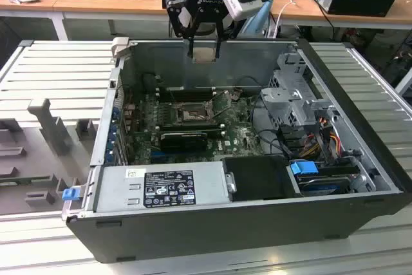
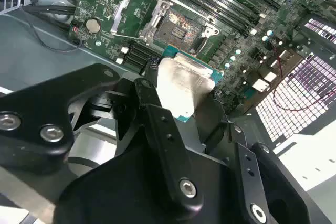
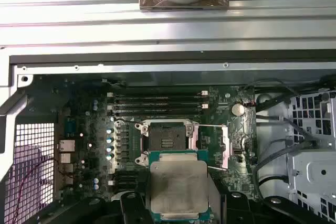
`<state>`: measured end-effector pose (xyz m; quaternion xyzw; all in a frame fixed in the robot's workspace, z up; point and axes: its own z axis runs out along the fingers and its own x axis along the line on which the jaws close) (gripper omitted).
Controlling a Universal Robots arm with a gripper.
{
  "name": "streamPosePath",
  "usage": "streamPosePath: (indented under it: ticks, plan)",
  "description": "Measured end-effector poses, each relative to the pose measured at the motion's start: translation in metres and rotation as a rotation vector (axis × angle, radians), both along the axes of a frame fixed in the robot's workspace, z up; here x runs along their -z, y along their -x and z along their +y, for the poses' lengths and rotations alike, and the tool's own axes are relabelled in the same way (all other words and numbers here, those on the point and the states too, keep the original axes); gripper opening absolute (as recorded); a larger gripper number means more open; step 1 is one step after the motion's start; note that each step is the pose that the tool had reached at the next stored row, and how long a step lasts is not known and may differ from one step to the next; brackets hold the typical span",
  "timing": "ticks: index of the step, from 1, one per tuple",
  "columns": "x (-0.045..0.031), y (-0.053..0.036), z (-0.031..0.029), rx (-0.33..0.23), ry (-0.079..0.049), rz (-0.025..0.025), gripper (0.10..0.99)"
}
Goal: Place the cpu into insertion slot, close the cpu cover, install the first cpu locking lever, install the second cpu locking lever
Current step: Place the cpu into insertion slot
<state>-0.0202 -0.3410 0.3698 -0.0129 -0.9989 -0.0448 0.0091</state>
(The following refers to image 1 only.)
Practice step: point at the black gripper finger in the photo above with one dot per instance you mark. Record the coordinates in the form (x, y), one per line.
(219, 43)
(180, 32)

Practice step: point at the silver CPU plate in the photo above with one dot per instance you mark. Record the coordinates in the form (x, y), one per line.
(204, 55)

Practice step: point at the black RAM slot row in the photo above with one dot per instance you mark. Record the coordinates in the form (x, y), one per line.
(180, 94)
(193, 128)

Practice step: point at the pale blue chair back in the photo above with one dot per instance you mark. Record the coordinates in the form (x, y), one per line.
(257, 20)

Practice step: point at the silver drive cage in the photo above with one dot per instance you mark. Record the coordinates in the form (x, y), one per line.
(280, 94)

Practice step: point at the green motherboard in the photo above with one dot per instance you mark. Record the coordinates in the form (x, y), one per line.
(231, 133)

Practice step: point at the black graphics card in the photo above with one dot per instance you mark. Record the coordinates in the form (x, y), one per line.
(183, 143)

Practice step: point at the black plastic air shroud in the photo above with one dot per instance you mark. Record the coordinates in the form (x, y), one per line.
(257, 178)

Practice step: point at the hard disk in blue carrier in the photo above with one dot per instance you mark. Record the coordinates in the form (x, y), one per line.
(304, 168)

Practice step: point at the silver power supply unit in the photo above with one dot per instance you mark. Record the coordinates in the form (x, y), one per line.
(112, 197)

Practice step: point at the black open PC case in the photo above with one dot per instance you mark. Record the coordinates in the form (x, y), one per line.
(225, 233)

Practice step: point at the gray parts rack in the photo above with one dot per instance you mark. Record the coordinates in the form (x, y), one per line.
(32, 152)

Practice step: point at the blue case latch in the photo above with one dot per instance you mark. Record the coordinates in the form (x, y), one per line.
(70, 194)

